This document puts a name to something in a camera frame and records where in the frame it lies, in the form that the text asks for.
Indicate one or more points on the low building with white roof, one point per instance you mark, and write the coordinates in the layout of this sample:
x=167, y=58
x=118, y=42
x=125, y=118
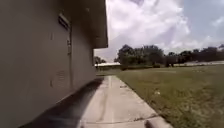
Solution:
x=107, y=65

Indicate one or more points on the row of trees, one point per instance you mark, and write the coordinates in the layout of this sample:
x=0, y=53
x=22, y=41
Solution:
x=143, y=56

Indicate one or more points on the grey concrete path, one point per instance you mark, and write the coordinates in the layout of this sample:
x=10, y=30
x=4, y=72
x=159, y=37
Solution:
x=113, y=103

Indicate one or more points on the robot's own part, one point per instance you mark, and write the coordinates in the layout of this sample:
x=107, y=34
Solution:
x=150, y=124

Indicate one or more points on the grass field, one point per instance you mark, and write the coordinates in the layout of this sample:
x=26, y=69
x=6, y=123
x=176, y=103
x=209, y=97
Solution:
x=180, y=90

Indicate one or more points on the tan building with overhanging roof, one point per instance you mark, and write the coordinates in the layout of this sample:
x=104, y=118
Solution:
x=36, y=56

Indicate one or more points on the pale road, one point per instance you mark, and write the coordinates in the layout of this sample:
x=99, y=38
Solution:
x=203, y=63

